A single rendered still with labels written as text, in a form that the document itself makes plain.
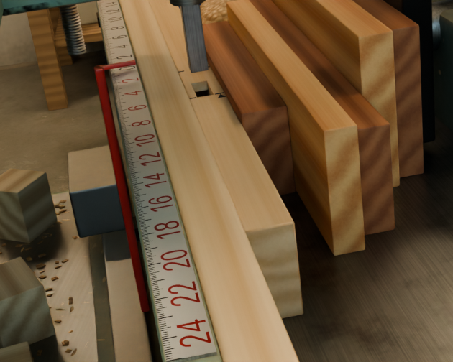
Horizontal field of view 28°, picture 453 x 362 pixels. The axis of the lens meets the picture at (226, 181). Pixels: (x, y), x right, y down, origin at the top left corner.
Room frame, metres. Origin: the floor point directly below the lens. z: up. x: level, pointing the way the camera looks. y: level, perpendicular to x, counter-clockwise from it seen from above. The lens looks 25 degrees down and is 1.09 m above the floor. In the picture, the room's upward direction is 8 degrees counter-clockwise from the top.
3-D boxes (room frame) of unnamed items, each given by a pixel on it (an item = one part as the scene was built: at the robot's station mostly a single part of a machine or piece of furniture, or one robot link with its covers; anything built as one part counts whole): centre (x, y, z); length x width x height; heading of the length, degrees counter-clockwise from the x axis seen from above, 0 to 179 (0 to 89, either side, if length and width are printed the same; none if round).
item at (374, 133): (0.46, -0.05, 0.93); 0.25 x 0.02 x 0.05; 7
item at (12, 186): (0.58, 0.15, 0.82); 0.03 x 0.03 x 0.04; 61
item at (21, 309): (0.46, 0.13, 0.82); 0.04 x 0.03 x 0.03; 26
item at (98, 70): (0.44, 0.05, 0.89); 0.02 x 0.01 x 0.14; 97
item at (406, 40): (0.46, -0.08, 0.94); 0.16 x 0.01 x 0.07; 7
